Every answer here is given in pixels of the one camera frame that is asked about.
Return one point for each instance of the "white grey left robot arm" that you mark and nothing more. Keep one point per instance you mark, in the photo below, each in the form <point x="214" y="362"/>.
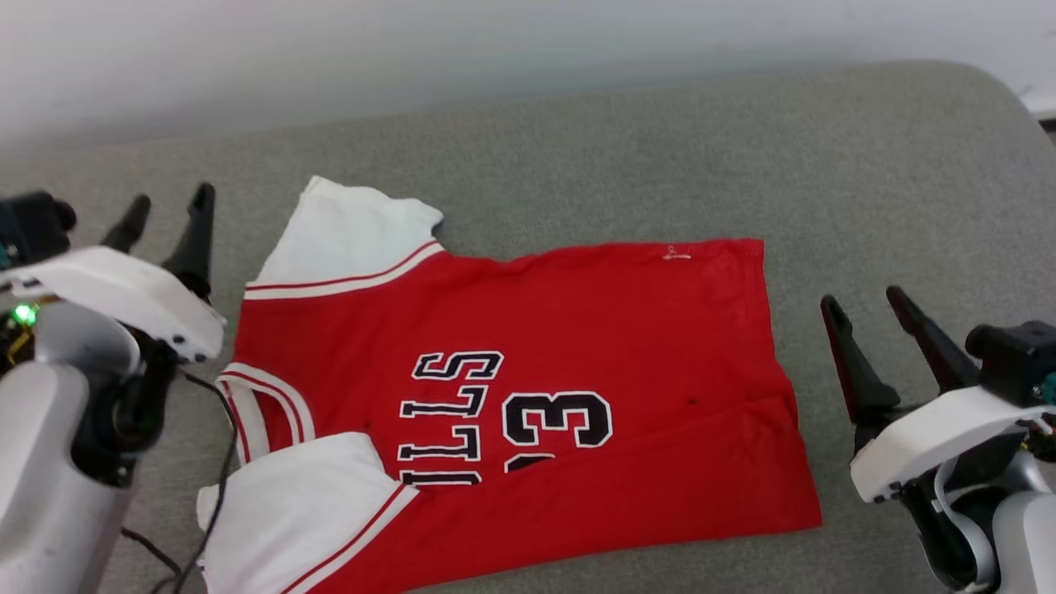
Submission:
<point x="41" y="462"/>

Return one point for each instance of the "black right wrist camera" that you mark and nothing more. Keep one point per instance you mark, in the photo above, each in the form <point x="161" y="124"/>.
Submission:
<point x="1011" y="359"/>

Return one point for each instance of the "red white basketball jersey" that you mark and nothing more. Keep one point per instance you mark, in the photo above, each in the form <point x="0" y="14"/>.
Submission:
<point x="619" y="330"/>

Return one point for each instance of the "grey fabric sofa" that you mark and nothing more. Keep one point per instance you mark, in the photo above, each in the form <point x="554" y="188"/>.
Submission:
<point x="577" y="165"/>

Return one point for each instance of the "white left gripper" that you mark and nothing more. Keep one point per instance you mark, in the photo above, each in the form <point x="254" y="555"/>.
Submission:
<point x="124" y="285"/>

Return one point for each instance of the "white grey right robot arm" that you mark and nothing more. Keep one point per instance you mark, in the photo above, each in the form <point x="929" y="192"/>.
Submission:
<point x="1023" y="528"/>

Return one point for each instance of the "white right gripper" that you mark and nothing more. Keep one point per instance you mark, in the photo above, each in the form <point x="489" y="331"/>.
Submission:
<point x="932" y="437"/>

